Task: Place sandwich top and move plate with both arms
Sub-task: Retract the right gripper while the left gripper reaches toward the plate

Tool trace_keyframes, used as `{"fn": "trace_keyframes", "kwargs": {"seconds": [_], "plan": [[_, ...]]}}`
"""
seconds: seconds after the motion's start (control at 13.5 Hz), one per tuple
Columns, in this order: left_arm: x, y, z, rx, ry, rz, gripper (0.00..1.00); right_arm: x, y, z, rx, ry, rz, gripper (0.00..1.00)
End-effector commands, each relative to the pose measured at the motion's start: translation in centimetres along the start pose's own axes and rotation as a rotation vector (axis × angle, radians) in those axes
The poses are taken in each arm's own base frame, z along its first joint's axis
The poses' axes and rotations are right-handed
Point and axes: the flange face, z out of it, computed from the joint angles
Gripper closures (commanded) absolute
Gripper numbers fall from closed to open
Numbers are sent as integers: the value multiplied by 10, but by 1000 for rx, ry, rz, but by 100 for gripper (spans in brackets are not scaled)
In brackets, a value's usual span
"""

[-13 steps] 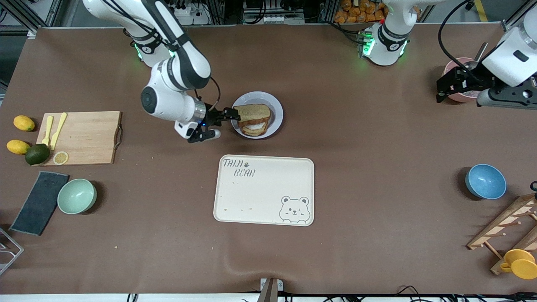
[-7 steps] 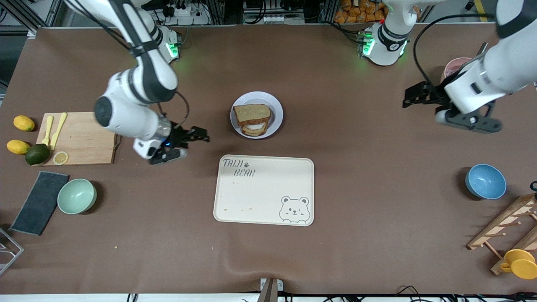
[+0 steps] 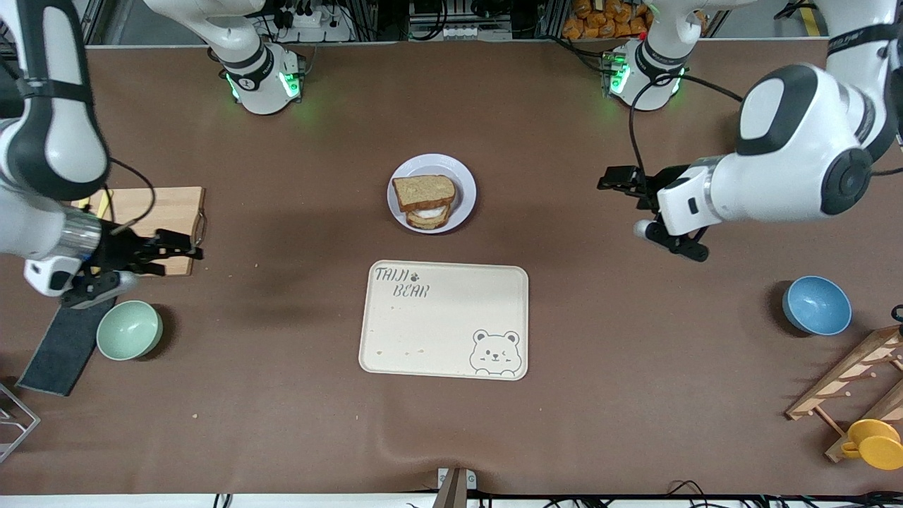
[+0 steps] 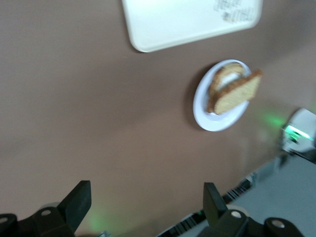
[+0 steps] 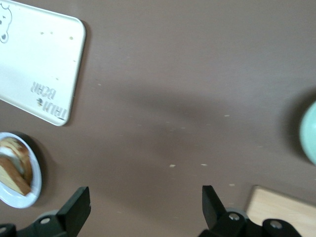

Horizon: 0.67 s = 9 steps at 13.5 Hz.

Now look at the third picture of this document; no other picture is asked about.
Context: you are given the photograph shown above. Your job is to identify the white round plate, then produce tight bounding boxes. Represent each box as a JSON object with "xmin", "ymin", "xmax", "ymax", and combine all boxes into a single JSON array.
[{"xmin": 387, "ymin": 153, "xmax": 478, "ymax": 235}]

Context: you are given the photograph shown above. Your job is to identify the plain brown bread slice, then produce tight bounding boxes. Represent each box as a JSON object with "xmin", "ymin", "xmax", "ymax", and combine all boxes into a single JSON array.
[{"xmin": 392, "ymin": 175, "xmax": 456, "ymax": 212}]

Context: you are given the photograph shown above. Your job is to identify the wooden cutting board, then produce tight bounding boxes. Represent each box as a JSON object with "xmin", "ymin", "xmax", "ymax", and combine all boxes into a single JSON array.
[{"xmin": 71, "ymin": 186, "xmax": 207, "ymax": 277}]

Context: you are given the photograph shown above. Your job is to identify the light green bowl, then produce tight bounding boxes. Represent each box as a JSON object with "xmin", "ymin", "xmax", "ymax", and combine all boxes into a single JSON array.
[{"xmin": 96, "ymin": 301, "xmax": 164, "ymax": 362}]

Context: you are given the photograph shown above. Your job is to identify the dark grey cloth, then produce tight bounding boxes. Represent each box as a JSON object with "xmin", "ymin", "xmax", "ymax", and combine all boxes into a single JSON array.
[{"xmin": 16, "ymin": 300, "xmax": 117, "ymax": 397}]

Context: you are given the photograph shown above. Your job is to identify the orange snack packs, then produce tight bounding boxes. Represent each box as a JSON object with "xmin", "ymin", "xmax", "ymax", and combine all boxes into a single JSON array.
[{"xmin": 562, "ymin": 0, "xmax": 650, "ymax": 40}]

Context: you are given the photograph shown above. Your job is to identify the blue bowl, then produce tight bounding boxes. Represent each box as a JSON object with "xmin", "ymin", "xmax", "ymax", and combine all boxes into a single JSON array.
[{"xmin": 782, "ymin": 275, "xmax": 853, "ymax": 337}]

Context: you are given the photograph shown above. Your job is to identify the cream bear print tray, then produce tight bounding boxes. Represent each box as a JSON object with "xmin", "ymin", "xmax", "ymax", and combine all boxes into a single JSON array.
[{"xmin": 358, "ymin": 260, "xmax": 529, "ymax": 382}]

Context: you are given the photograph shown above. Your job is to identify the white power strip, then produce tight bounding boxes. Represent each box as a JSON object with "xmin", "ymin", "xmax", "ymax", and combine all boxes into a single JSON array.
[{"xmin": 272, "ymin": 0, "xmax": 353, "ymax": 43}]

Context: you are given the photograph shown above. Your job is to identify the wooden peg rack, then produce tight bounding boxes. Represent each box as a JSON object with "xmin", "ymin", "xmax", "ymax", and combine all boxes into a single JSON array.
[{"xmin": 784, "ymin": 326, "xmax": 903, "ymax": 464}]

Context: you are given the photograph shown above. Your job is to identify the yellow cup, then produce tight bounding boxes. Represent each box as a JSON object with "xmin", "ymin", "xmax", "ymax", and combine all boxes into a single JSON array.
[{"xmin": 840, "ymin": 418, "xmax": 903, "ymax": 471}]

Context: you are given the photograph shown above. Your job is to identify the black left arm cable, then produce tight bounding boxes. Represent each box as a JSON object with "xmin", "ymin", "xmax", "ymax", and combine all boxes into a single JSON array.
[{"xmin": 628, "ymin": 71, "xmax": 745, "ymax": 191}]

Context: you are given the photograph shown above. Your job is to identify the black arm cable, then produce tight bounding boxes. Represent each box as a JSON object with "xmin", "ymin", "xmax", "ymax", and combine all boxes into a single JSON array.
[
  {"xmin": 106, "ymin": 159, "xmax": 156, "ymax": 234},
  {"xmin": 628, "ymin": 71, "xmax": 745, "ymax": 191}
]

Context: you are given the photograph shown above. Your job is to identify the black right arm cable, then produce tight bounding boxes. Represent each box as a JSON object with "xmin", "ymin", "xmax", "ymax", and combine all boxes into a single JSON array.
[{"xmin": 106, "ymin": 159, "xmax": 156, "ymax": 234}]

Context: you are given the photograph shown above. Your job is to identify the metal wire rack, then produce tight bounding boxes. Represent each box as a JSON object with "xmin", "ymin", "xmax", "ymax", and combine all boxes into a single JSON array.
[{"xmin": 0, "ymin": 381, "xmax": 42, "ymax": 464}]

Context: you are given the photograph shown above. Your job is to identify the black floor cables bundle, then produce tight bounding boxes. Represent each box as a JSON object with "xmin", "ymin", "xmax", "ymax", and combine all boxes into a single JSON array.
[{"xmin": 536, "ymin": 480, "xmax": 903, "ymax": 508}]

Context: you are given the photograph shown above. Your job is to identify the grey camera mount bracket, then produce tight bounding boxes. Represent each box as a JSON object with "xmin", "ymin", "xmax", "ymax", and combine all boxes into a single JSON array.
[{"xmin": 432, "ymin": 467, "xmax": 478, "ymax": 508}]

